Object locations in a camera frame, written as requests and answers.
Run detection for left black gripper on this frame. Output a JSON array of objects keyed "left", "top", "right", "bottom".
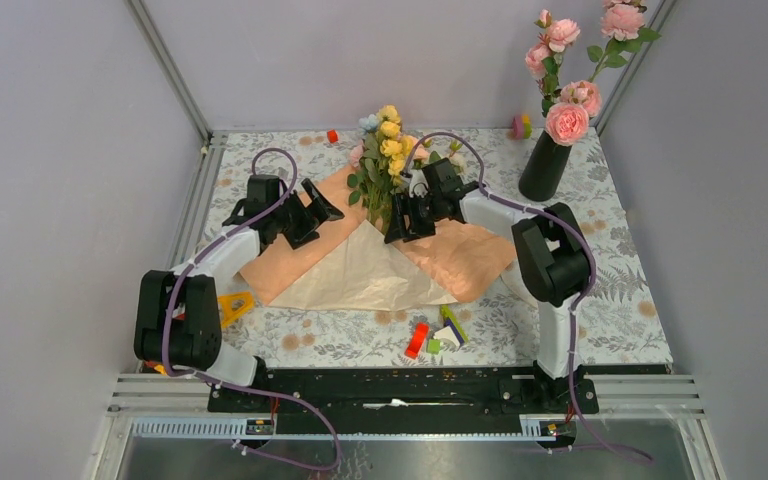
[{"left": 270, "top": 179, "right": 342, "bottom": 249}]

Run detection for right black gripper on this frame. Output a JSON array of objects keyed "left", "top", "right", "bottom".
[{"left": 384, "top": 192, "right": 444, "bottom": 245}]

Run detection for peach wrapping paper sheet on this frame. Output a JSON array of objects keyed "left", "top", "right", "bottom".
[{"left": 239, "top": 167, "right": 515, "bottom": 311}]

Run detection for colourful flower bouquet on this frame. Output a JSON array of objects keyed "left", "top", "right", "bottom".
[{"left": 342, "top": 105, "right": 462, "bottom": 235}]

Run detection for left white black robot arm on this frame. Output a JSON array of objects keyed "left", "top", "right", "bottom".
[{"left": 133, "top": 174, "right": 345, "bottom": 411}]

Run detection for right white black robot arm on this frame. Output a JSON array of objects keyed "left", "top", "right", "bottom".
[{"left": 385, "top": 159, "right": 596, "bottom": 415}]

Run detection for black vase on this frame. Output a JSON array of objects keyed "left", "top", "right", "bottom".
[{"left": 518, "top": 131, "right": 572, "bottom": 202}]

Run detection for floral patterned table mat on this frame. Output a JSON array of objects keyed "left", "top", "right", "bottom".
[{"left": 177, "top": 129, "right": 673, "bottom": 368}]

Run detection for green long toy block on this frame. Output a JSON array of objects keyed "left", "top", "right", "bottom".
[{"left": 439, "top": 305, "right": 469, "bottom": 345}]

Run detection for red toy block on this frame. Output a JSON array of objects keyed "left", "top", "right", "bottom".
[{"left": 404, "top": 322, "right": 429, "bottom": 359}]

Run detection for red yellow toy truck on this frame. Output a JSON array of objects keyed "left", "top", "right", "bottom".
[{"left": 140, "top": 292, "right": 255, "bottom": 376}]

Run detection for white purple toy block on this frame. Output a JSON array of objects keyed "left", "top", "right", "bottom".
[{"left": 433, "top": 320, "right": 466, "bottom": 348}]

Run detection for small green toy cube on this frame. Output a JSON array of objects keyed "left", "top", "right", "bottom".
[{"left": 426, "top": 339, "right": 441, "bottom": 355}]

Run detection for pink yellow green toy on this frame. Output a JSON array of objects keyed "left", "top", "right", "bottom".
[{"left": 508, "top": 114, "right": 533, "bottom": 140}]

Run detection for pink rose stems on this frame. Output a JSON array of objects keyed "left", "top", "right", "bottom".
[{"left": 524, "top": 0, "right": 660, "bottom": 147}]

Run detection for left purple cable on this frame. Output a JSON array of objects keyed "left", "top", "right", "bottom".
[{"left": 160, "top": 147, "right": 343, "bottom": 473}]

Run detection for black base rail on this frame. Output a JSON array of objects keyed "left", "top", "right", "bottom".
[{"left": 207, "top": 365, "right": 572, "bottom": 435}]

